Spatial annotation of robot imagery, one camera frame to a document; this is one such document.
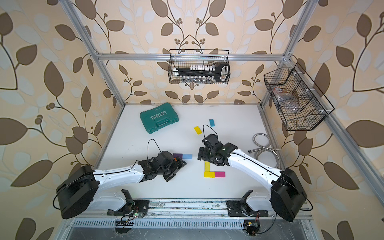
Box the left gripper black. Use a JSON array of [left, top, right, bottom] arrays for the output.
[[156, 155, 188, 181]]

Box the purple block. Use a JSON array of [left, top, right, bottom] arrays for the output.
[[173, 154, 183, 159]]

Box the light blue block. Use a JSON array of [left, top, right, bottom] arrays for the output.
[[182, 154, 193, 160]]

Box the magenta block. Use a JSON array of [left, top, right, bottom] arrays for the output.
[[215, 172, 226, 178]]

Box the yellow block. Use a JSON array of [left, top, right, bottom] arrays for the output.
[[204, 171, 216, 178], [194, 126, 203, 135]]

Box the long yellow-green block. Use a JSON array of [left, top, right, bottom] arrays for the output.
[[205, 162, 210, 172]]

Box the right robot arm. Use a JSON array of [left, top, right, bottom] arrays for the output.
[[198, 134, 308, 222]]

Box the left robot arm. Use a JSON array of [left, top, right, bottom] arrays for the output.
[[54, 151, 187, 219]]

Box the yellow block beside orange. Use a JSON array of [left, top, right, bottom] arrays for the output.
[[194, 126, 203, 135]]

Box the teal block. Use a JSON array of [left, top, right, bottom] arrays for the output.
[[209, 119, 215, 127]]

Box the green plastic tool case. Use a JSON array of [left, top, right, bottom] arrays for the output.
[[140, 103, 179, 134]]

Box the black tool in basket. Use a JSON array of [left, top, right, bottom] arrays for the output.
[[168, 63, 231, 84]]

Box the plastic bag in basket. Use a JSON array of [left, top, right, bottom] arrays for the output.
[[273, 88, 300, 112]]

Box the metal flexible hose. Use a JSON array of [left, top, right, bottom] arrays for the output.
[[248, 132, 281, 170]]

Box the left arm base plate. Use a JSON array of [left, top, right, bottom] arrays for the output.
[[107, 190, 150, 218]]

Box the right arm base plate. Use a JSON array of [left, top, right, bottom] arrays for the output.
[[226, 190, 269, 218]]

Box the back wire basket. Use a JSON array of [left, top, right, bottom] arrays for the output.
[[168, 49, 231, 85]]

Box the wire basket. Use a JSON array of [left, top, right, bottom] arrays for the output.
[[264, 63, 335, 131], [168, 49, 231, 85]]

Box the right wire basket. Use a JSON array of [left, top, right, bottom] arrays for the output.
[[264, 63, 335, 131]]

